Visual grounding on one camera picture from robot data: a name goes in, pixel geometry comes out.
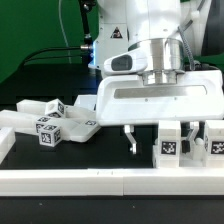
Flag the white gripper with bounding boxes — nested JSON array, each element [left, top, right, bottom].
[[96, 70, 224, 154]]

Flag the white chair seat part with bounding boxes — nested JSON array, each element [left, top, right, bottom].
[[151, 136, 209, 169]]

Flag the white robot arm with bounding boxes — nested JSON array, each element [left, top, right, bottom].
[[79, 0, 224, 151]]

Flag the white flat chair panel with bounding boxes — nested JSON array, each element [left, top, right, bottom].
[[59, 105, 103, 143]]

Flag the white chair back long part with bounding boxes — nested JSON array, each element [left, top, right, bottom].
[[0, 110, 50, 135]]

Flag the white marker sheet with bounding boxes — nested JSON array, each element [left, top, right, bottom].
[[74, 94, 97, 111]]

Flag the black cables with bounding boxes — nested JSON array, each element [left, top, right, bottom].
[[20, 0, 94, 67]]

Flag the white left rail block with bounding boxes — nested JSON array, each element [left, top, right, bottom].
[[0, 127, 16, 164]]

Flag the grey thin cable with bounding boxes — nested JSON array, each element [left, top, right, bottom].
[[58, 0, 73, 64]]

